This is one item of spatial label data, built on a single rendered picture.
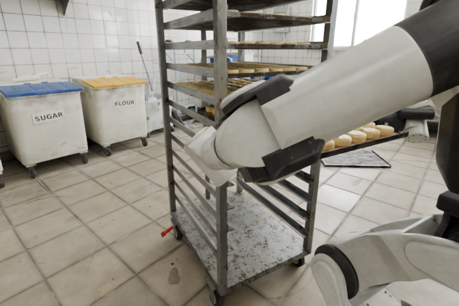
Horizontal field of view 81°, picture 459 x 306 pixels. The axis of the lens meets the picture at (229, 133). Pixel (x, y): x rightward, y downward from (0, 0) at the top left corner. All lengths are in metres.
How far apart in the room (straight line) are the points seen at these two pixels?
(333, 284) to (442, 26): 0.67
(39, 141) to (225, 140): 2.44
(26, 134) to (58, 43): 1.10
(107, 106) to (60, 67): 0.75
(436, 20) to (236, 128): 0.24
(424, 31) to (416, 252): 0.45
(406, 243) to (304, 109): 0.43
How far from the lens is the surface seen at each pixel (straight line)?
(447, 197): 0.63
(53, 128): 2.74
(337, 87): 0.31
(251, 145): 0.35
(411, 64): 0.32
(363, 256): 0.80
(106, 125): 2.91
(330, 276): 0.84
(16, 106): 2.65
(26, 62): 3.31
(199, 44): 1.01
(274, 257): 1.34
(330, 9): 1.11
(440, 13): 0.35
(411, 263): 0.68
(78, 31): 3.47
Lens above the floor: 1.04
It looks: 17 degrees down
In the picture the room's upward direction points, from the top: straight up
